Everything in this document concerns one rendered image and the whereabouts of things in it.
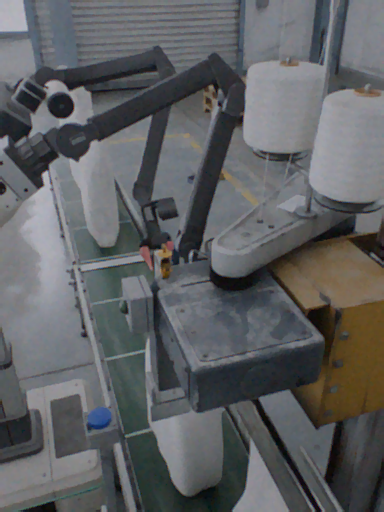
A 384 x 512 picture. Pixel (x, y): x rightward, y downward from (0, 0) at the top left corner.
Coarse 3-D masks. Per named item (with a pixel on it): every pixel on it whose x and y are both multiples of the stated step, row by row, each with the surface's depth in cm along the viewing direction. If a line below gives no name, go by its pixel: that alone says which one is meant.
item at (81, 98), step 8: (80, 88) 356; (72, 96) 337; (80, 96) 361; (88, 96) 331; (80, 104) 321; (88, 104) 330; (72, 120) 342; (72, 168) 366; (80, 176) 352; (80, 184) 355
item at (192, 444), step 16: (176, 416) 140; (192, 416) 139; (208, 416) 139; (160, 432) 161; (176, 432) 143; (192, 432) 141; (208, 432) 142; (160, 448) 167; (176, 448) 147; (192, 448) 144; (208, 448) 146; (176, 464) 152; (192, 464) 147; (208, 464) 150; (176, 480) 156; (192, 480) 151; (208, 480) 155
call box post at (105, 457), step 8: (104, 448) 133; (104, 456) 134; (104, 464) 136; (104, 472) 137; (112, 472) 138; (104, 480) 139; (112, 480) 140; (104, 488) 141; (112, 488) 142; (112, 496) 144; (112, 504) 146
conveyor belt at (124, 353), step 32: (96, 288) 259; (96, 320) 237; (128, 352) 217; (128, 384) 201; (128, 416) 187; (224, 416) 187; (128, 448) 175; (224, 448) 175; (160, 480) 165; (224, 480) 165
